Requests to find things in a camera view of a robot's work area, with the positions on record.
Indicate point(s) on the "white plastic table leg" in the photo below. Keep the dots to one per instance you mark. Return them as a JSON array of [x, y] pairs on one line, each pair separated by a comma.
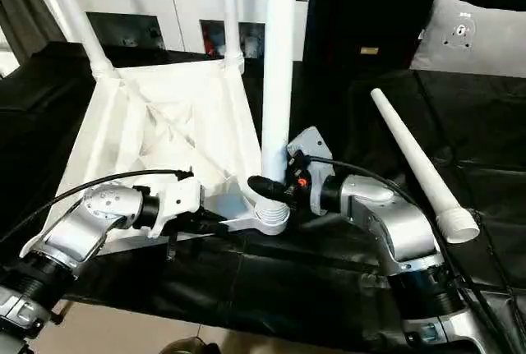
[[415, 161], [232, 9], [78, 17], [279, 58]]

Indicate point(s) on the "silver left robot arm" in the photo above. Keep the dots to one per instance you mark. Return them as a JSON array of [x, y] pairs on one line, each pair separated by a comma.
[[74, 239]]

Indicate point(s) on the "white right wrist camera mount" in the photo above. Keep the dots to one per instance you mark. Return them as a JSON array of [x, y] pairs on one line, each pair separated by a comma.
[[311, 144]]

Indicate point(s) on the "black furniture with yellow label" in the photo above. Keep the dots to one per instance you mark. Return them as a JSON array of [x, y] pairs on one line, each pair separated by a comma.
[[362, 5]]

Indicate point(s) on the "grey cushion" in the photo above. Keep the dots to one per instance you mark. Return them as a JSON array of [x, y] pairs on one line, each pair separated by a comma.
[[477, 34]]

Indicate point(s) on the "black work mat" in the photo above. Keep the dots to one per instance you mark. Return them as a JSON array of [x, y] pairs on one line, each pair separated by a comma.
[[468, 124]]

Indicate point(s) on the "white plastic table top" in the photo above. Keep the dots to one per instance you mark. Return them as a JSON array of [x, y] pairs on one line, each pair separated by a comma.
[[164, 124]]

